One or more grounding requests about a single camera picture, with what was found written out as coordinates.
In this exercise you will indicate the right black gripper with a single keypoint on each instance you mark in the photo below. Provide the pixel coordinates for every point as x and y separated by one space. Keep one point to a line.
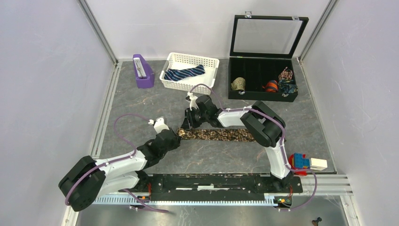
188 116

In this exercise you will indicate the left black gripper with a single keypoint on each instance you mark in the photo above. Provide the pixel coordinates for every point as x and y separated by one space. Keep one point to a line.
176 141

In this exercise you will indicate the brown floral tie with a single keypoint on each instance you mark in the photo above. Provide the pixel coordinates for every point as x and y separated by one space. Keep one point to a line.
239 135

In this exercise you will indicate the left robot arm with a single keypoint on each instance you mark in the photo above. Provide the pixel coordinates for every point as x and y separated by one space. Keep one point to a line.
89 179

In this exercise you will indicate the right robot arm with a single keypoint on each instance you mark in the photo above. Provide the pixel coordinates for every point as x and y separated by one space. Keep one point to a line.
262 123

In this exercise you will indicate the white plastic basket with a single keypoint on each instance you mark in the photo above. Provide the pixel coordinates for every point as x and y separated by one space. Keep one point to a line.
199 84

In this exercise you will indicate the navy striped tie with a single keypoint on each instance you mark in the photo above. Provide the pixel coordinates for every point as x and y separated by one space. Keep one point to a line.
177 75

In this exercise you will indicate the purple metronome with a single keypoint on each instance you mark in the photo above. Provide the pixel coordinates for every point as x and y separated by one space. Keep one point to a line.
144 74

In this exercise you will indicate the olive rolled tie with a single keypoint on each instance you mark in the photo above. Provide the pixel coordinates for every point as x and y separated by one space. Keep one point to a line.
238 84

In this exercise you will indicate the orange navy rolled tie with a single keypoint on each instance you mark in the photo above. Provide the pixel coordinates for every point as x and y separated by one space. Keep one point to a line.
271 86

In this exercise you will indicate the teal patterned tie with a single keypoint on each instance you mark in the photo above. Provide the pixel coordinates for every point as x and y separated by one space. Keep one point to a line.
287 86

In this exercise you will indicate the black display case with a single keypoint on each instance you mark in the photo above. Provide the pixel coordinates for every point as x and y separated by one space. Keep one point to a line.
261 47

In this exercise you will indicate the pink patterned tie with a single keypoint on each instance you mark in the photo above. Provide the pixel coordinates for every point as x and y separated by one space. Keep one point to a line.
286 74

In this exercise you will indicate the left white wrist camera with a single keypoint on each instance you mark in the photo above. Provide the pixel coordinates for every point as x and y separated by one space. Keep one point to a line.
159 124

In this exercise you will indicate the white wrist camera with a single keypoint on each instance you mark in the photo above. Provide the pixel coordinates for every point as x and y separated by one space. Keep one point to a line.
159 124
191 98

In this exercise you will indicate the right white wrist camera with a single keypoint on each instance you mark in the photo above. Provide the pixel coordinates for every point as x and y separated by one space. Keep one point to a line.
191 98

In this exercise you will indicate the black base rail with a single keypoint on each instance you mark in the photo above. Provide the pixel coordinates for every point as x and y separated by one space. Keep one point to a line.
215 187

